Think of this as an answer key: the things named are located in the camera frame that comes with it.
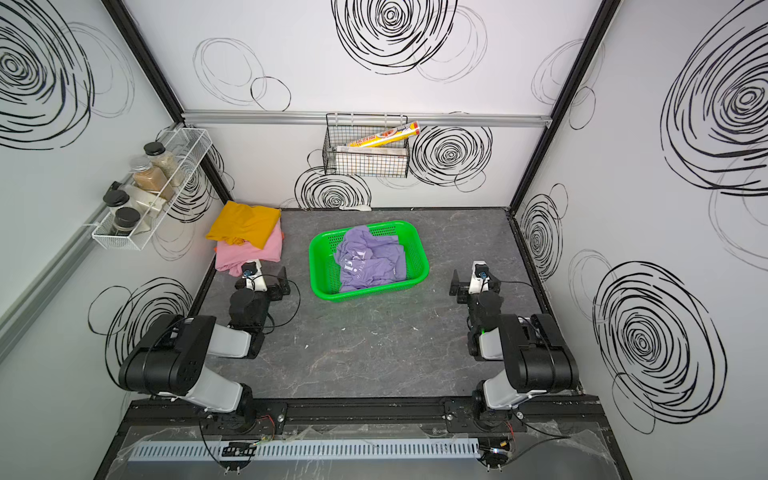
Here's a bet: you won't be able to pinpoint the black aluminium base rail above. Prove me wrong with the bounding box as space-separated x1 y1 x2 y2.
118 395 608 436

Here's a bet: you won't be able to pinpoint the spice jar black lid near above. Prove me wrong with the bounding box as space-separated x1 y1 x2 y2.
109 207 142 236

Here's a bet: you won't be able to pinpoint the folded pink t-shirt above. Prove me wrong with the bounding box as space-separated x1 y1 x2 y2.
215 221 284 277

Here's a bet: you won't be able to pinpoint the white slotted cable duct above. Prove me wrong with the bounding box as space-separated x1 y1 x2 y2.
128 438 481 463

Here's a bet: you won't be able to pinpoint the folded yellow t-shirt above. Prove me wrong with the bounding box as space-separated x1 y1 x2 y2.
206 201 281 249

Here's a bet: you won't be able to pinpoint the spice jar black lid middle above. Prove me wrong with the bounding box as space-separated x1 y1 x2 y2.
102 188 133 214

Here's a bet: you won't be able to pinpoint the spice jar black lid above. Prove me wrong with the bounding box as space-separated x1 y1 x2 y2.
143 141 178 179
109 207 142 236
102 188 133 214

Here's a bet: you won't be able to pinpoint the spice jar black lid far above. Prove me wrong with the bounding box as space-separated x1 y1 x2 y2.
143 141 178 179

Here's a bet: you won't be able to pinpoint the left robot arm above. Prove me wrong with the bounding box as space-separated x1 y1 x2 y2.
117 261 291 432

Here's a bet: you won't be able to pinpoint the spice jar tan contents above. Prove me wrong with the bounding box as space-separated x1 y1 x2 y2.
130 156 167 194

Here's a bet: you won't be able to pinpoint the black wire wall basket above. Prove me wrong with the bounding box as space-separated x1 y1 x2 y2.
322 112 411 178

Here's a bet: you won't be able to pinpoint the yellow foil roll box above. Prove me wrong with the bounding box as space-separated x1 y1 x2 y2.
348 122 421 148

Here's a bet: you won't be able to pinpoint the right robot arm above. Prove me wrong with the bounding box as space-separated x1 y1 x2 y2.
449 261 580 423

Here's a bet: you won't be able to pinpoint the white wire spice shelf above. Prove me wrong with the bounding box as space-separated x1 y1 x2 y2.
91 127 221 261

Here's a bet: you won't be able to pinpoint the grey box in wire basket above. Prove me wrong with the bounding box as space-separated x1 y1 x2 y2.
328 146 409 178

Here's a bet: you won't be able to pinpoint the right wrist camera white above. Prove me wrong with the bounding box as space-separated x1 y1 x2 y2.
468 261 491 295

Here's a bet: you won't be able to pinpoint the purple t-shirt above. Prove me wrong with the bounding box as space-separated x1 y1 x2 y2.
334 226 407 293

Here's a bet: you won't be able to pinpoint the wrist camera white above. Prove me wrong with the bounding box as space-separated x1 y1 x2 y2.
468 261 491 295
241 260 267 292

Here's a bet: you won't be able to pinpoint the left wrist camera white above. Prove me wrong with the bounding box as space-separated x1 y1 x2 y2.
241 260 267 292

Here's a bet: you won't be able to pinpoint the green plastic basket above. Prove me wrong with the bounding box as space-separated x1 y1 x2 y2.
309 220 430 302

